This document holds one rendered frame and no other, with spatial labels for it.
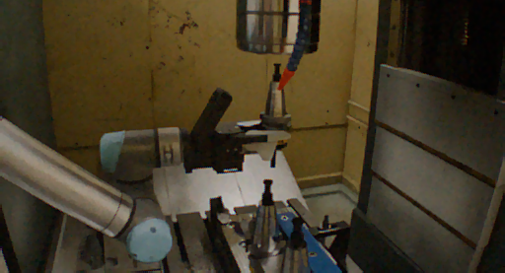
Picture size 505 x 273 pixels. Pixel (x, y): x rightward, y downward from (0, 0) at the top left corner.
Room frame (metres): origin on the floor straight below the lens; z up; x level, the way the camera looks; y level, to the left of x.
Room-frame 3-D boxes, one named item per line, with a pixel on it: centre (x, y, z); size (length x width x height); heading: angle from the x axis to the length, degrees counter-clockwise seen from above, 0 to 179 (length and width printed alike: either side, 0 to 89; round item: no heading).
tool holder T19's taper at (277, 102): (0.74, -0.04, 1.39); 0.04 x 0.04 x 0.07
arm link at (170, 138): (0.68, 0.16, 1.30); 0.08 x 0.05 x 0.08; 17
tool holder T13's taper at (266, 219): (0.50, -0.02, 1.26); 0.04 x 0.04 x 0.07
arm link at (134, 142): (0.66, 0.23, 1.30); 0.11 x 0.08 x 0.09; 107
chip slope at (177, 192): (1.37, 0.17, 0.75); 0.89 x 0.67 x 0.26; 108
